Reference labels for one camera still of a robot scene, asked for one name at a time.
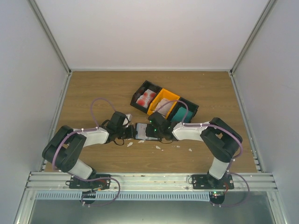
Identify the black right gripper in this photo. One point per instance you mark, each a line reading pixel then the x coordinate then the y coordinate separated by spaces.
pixel 161 137

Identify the black leather card holder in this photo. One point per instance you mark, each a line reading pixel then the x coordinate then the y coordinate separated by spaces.
pixel 146 132

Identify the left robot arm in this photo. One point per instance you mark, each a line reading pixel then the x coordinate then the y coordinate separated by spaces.
pixel 64 149

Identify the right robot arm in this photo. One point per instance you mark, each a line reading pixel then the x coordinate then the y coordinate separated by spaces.
pixel 223 142

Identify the white pink card stack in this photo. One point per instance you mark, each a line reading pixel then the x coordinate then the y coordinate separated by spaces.
pixel 163 107

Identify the teal card stack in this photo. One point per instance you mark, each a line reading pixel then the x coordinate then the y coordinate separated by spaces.
pixel 180 114

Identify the black bin with teal cards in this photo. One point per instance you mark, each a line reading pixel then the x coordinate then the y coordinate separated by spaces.
pixel 191 107

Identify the red white card stack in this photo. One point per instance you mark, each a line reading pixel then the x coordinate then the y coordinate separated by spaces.
pixel 145 99

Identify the black bin with red cards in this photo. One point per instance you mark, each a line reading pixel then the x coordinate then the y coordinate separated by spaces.
pixel 146 85

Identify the yellow plastic bin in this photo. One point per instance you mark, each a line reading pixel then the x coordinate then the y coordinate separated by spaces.
pixel 160 99

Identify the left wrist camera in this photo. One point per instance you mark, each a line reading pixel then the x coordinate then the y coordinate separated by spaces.
pixel 127 120

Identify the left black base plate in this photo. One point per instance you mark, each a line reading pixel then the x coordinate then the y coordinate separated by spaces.
pixel 102 184

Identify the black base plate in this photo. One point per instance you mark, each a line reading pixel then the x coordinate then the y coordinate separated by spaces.
pixel 206 181
pixel 102 184

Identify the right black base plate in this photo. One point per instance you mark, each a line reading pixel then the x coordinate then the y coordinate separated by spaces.
pixel 206 181

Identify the aluminium front rail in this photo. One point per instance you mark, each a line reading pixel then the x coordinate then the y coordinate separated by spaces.
pixel 152 181

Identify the grey slotted cable duct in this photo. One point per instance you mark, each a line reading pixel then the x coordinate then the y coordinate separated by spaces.
pixel 128 196

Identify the aluminium frame post left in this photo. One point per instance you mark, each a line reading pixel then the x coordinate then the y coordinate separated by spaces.
pixel 41 19

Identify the aluminium frame post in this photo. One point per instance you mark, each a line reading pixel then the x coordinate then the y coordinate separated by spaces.
pixel 41 19
pixel 258 25

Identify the aluminium frame post right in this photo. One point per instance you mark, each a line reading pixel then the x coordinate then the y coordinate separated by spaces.
pixel 258 25

